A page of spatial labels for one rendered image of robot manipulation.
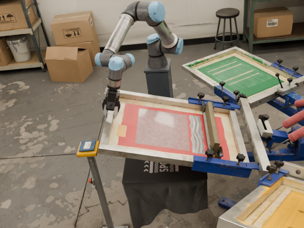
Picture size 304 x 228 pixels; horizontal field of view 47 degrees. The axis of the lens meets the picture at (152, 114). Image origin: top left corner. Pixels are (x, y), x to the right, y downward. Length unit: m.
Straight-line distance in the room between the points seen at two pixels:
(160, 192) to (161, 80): 0.90
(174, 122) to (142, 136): 0.26
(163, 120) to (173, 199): 0.47
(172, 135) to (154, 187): 0.31
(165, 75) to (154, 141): 0.78
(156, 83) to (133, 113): 0.57
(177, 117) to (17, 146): 2.54
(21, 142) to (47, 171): 0.71
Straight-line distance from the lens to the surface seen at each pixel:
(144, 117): 2.08
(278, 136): 2.12
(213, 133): 1.91
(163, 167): 2.07
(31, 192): 3.63
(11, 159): 4.13
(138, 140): 1.90
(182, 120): 2.13
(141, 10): 2.13
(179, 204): 2.14
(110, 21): 5.82
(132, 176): 2.05
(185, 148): 1.92
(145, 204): 2.15
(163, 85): 2.61
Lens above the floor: 2.35
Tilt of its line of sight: 34 degrees down
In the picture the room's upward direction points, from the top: 8 degrees counter-clockwise
